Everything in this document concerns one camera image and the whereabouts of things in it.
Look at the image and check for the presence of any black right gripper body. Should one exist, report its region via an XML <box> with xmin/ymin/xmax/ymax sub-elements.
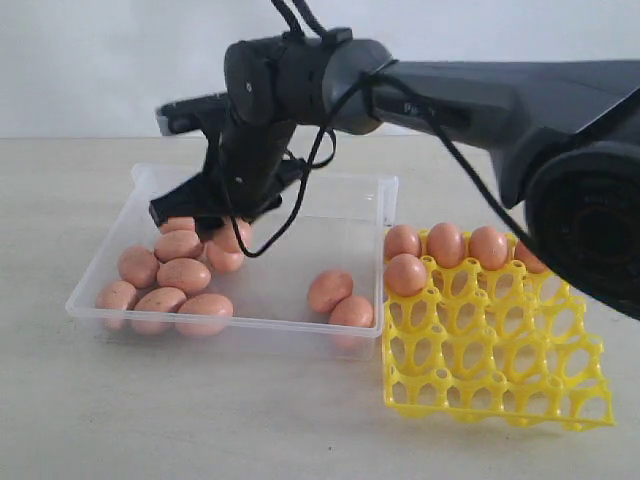
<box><xmin>192</xmin><ymin>117</ymin><xmax>304</xmax><ymax>223</ymax></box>

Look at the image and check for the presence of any brown egg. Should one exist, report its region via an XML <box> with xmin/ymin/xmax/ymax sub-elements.
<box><xmin>329</xmin><ymin>295</ymin><xmax>374</xmax><ymax>350</ymax></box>
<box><xmin>131</xmin><ymin>287</ymin><xmax>187</xmax><ymax>335</ymax></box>
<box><xmin>95</xmin><ymin>280</ymin><xmax>138</xmax><ymax>331</ymax></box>
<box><xmin>307</xmin><ymin>269</ymin><xmax>354</xmax><ymax>313</ymax></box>
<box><xmin>156</xmin><ymin>258</ymin><xmax>212</xmax><ymax>295</ymax></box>
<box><xmin>212</xmin><ymin>217</ymin><xmax>252</xmax><ymax>253</ymax></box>
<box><xmin>154</xmin><ymin>230</ymin><xmax>203</xmax><ymax>263</ymax></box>
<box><xmin>469</xmin><ymin>226</ymin><xmax>509</xmax><ymax>271</ymax></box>
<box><xmin>513</xmin><ymin>241</ymin><xmax>548</xmax><ymax>274</ymax></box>
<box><xmin>384</xmin><ymin>224</ymin><xmax>422</xmax><ymax>260</ymax></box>
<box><xmin>175</xmin><ymin>293</ymin><xmax>234</xmax><ymax>337</ymax></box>
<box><xmin>426</xmin><ymin>222</ymin><xmax>465</xmax><ymax>269</ymax></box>
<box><xmin>117</xmin><ymin>245</ymin><xmax>159</xmax><ymax>289</ymax></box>
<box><xmin>384</xmin><ymin>253</ymin><xmax>428</xmax><ymax>297</ymax></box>
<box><xmin>204</xmin><ymin>241</ymin><xmax>244</xmax><ymax>273</ymax></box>
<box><xmin>159</xmin><ymin>216</ymin><xmax>195</xmax><ymax>234</ymax></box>

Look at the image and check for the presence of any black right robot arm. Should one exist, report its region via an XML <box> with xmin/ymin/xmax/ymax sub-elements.
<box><xmin>149</xmin><ymin>32</ymin><xmax>639</xmax><ymax>318</ymax></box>

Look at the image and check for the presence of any clear plastic bin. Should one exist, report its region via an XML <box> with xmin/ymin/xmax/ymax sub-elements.
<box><xmin>66</xmin><ymin>164</ymin><xmax>398</xmax><ymax>360</ymax></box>

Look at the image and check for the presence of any yellow plastic egg tray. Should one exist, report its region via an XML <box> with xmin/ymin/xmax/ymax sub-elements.
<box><xmin>382</xmin><ymin>255</ymin><xmax>614</xmax><ymax>431</ymax></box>

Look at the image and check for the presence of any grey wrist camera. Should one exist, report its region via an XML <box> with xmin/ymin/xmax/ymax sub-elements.
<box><xmin>155</xmin><ymin>92</ymin><xmax>229</xmax><ymax>137</ymax></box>

